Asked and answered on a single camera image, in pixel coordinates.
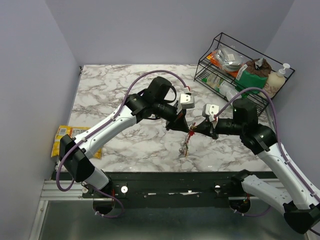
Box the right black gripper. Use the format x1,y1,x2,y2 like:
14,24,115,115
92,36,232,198
193,116,245,140

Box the aluminium frame rail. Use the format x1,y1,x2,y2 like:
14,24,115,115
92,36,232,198
28,181,85,240

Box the clear plastic packet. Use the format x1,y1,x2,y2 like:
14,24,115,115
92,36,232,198
219,80,239,101

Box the orange snack bag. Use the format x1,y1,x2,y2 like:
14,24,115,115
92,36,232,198
205,50,239,78

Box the keyring with keys red tag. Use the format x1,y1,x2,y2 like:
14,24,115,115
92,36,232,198
179,122,196,157

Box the black wire rack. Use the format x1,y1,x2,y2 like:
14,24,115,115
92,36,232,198
194,32,295,115

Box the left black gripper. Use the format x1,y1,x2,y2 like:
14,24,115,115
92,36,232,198
153,100,190,134

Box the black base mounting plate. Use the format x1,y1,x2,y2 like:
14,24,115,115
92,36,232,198
82,171,246,210

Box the yellow snack bag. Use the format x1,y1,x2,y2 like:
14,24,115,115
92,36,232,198
51,125,90,162

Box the green white snack packet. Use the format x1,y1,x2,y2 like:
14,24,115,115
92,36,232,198
202,73,225,92

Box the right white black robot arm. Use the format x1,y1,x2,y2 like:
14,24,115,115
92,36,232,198
194,98,320,234

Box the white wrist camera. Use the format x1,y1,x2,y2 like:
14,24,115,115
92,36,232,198
176,93,195,113
202,103,220,123

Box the silver foil bag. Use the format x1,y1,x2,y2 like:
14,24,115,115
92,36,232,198
214,47,244,72

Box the white pump soap bottle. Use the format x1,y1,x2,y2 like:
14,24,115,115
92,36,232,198
263,63,291,99

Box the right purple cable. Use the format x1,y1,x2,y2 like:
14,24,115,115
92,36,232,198
213,86,320,203

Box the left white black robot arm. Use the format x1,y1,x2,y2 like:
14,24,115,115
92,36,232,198
59,76,195,198

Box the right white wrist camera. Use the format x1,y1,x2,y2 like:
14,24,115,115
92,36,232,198
202,103,220,123

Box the green brown snack bag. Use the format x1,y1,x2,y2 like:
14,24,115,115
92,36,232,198
234,58,272,92

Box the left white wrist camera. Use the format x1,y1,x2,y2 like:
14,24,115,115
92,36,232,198
176,93,195,113

